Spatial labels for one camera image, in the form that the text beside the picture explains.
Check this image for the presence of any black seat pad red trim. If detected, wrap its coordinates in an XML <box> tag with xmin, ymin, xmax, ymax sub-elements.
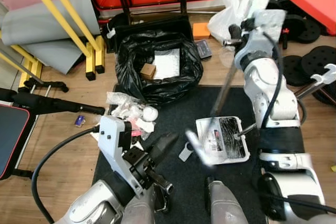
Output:
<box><xmin>0</xmin><ymin>103</ymin><xmax>30</xmax><ymax>181</ymax></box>

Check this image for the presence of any grey robot leg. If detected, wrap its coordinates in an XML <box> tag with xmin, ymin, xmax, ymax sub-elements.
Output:
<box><xmin>204</xmin><ymin>177</ymin><xmax>248</xmax><ymax>224</ymax></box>
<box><xmin>120</xmin><ymin>182</ymin><xmax>171</xmax><ymax>224</ymax></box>

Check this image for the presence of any grey metal clothes rack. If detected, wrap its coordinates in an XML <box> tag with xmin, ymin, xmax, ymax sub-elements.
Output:
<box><xmin>0</xmin><ymin>50</ymin><xmax>70</xmax><ymax>93</ymax></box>

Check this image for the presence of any small brown cardboard box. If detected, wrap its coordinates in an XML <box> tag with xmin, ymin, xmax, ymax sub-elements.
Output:
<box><xmin>140</xmin><ymin>63</ymin><xmax>157</xmax><ymax>80</ymax></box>

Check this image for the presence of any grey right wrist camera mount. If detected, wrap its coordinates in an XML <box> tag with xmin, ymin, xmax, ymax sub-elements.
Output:
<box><xmin>246</xmin><ymin>9</ymin><xmax>287</xmax><ymax>44</ymax></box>

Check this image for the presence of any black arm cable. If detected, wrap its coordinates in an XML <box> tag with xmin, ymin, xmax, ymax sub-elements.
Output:
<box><xmin>260</xmin><ymin>30</ymin><xmax>285</xmax><ymax>127</ymax></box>
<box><xmin>30</xmin><ymin>125</ymin><xmax>100</xmax><ymax>224</ymax></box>

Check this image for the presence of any black dumbbell with red collars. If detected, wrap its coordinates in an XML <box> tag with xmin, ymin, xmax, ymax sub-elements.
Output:
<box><xmin>270</xmin><ymin>0</ymin><xmax>322</xmax><ymax>45</ymax></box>

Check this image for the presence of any white plastic bag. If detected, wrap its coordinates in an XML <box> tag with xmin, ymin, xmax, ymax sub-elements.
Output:
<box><xmin>207</xmin><ymin>0</ymin><xmax>274</xmax><ymax>44</ymax></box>

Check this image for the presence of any small pink box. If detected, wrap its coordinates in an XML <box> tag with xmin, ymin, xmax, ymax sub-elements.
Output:
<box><xmin>129</xmin><ymin>119</ymin><xmax>145</xmax><ymax>133</ymax></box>

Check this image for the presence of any white door hanger tag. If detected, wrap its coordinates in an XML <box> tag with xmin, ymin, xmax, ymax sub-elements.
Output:
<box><xmin>178</xmin><ymin>143</ymin><xmax>194</xmax><ymax>162</ymax></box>

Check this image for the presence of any black weight plate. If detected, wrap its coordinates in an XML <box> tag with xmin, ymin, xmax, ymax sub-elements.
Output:
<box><xmin>312</xmin><ymin>81</ymin><xmax>336</xmax><ymax>105</ymax></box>
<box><xmin>301</xmin><ymin>45</ymin><xmax>336</xmax><ymax>79</ymax></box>
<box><xmin>282</xmin><ymin>55</ymin><xmax>311</xmax><ymax>87</ymax></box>

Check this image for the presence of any grey rolled exercise mat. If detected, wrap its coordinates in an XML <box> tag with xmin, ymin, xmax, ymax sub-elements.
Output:
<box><xmin>0</xmin><ymin>0</ymin><xmax>101</xmax><ymax>76</ymax></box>

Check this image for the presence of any yellow metal exercise frame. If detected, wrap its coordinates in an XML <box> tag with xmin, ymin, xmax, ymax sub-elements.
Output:
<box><xmin>0</xmin><ymin>0</ymin><xmax>107</xmax><ymax>89</ymax></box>

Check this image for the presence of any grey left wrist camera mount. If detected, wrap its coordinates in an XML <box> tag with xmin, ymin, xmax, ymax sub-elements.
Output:
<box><xmin>98</xmin><ymin>114</ymin><xmax>149</xmax><ymax>199</ymax></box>

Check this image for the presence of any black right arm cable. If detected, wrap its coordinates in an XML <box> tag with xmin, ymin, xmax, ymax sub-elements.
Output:
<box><xmin>260</xmin><ymin>30</ymin><xmax>285</xmax><ymax>127</ymax></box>

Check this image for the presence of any black crumpled plastic sheet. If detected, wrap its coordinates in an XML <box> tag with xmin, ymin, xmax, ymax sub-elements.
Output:
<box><xmin>218</xmin><ymin>118</ymin><xmax>246</xmax><ymax>157</ymax></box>

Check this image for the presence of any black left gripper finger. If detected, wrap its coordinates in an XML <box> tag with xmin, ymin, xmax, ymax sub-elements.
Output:
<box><xmin>149</xmin><ymin>131</ymin><xmax>181</xmax><ymax>158</ymax></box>
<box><xmin>153</xmin><ymin>136</ymin><xmax>181</xmax><ymax>167</ymax></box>

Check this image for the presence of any grey robot right leg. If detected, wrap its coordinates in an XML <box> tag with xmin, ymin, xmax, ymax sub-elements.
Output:
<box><xmin>204</xmin><ymin>177</ymin><xmax>248</xmax><ymax>224</ymax></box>

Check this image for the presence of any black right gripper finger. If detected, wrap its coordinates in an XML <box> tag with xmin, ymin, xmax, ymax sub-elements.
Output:
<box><xmin>224</xmin><ymin>23</ymin><xmax>243</xmax><ymax>47</ymax></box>

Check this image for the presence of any black floor mat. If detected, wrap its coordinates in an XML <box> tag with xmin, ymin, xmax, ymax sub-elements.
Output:
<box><xmin>92</xmin><ymin>84</ymin><xmax>263</xmax><ymax>224</ymax></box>

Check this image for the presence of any black trash bag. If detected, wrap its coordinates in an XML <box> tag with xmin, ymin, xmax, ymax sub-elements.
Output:
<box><xmin>114</xmin><ymin>29</ymin><xmax>204</xmax><ymax>105</ymax></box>

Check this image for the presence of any black foam leg roller bar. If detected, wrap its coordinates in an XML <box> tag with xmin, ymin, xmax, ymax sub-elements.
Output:
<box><xmin>0</xmin><ymin>89</ymin><xmax>107</xmax><ymax>117</ymax></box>

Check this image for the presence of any grey robot left leg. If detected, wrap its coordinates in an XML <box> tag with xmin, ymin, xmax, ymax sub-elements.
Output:
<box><xmin>120</xmin><ymin>182</ymin><xmax>171</xmax><ymax>224</ymax></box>

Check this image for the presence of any silver foil bag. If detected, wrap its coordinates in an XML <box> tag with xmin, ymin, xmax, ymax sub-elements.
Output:
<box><xmin>154</xmin><ymin>48</ymin><xmax>181</xmax><ymax>80</ymax></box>

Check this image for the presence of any small orange box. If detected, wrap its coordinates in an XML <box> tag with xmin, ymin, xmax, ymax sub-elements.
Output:
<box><xmin>193</xmin><ymin>23</ymin><xmax>212</xmax><ymax>40</ymax></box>

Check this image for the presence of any black crate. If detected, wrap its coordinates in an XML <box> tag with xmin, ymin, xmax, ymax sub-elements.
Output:
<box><xmin>108</xmin><ymin>12</ymin><xmax>194</xmax><ymax>38</ymax></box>

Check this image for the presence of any small black device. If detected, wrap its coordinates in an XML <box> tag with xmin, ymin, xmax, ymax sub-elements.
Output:
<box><xmin>196</xmin><ymin>40</ymin><xmax>214</xmax><ymax>60</ymax></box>

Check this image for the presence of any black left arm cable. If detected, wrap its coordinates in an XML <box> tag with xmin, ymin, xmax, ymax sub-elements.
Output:
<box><xmin>30</xmin><ymin>125</ymin><xmax>100</xmax><ymax>224</ymax></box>

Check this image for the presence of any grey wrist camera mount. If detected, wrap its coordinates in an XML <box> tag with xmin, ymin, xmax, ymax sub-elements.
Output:
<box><xmin>98</xmin><ymin>114</ymin><xmax>149</xmax><ymax>199</ymax></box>
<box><xmin>246</xmin><ymin>9</ymin><xmax>287</xmax><ymax>44</ymax></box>

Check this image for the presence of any weight bench metal frame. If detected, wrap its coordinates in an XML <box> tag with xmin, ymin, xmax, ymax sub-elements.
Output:
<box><xmin>0</xmin><ymin>167</ymin><xmax>36</xmax><ymax>182</ymax></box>

